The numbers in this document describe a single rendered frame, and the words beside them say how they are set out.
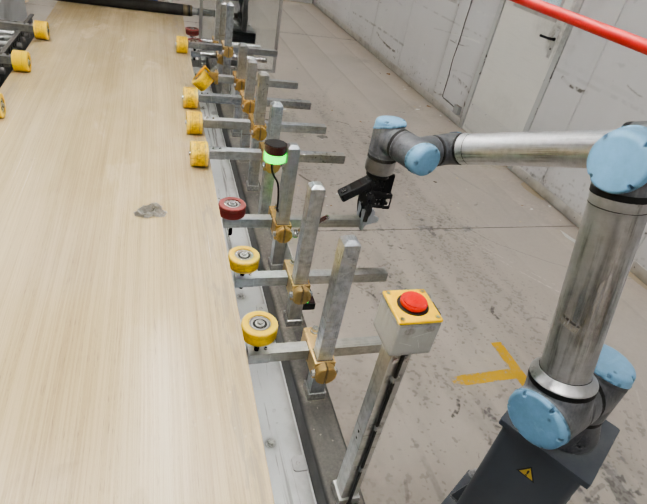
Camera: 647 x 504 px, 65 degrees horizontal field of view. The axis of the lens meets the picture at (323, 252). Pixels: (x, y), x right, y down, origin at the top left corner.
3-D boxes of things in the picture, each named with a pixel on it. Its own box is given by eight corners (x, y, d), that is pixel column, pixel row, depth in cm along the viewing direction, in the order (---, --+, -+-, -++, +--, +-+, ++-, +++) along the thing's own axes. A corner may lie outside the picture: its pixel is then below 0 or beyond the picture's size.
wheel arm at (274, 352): (413, 342, 131) (417, 330, 129) (418, 352, 129) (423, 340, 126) (245, 356, 118) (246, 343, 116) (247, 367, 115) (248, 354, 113)
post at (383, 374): (351, 482, 106) (408, 327, 80) (358, 505, 102) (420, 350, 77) (331, 485, 105) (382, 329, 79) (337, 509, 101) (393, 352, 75)
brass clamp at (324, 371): (321, 340, 127) (325, 325, 124) (336, 383, 116) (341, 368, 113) (298, 342, 125) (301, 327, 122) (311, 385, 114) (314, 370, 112)
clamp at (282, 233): (282, 219, 162) (284, 205, 160) (291, 243, 152) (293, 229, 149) (265, 219, 161) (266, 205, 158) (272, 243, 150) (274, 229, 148)
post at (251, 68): (246, 169, 224) (256, 58, 197) (247, 173, 221) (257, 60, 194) (238, 169, 223) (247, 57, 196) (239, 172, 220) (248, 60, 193)
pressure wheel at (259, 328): (250, 339, 121) (254, 303, 114) (279, 354, 119) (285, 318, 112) (230, 360, 115) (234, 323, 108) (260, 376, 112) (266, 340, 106)
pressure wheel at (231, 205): (241, 227, 159) (244, 195, 153) (244, 241, 153) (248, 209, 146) (215, 227, 157) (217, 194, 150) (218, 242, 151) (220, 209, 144)
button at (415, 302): (418, 298, 77) (421, 289, 76) (429, 316, 73) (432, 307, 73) (394, 299, 75) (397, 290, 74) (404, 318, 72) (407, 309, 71)
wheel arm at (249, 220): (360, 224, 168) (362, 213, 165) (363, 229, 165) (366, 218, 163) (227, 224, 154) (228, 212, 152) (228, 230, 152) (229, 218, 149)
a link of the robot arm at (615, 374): (617, 411, 135) (653, 367, 125) (583, 438, 126) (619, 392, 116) (568, 371, 145) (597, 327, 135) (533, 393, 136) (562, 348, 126)
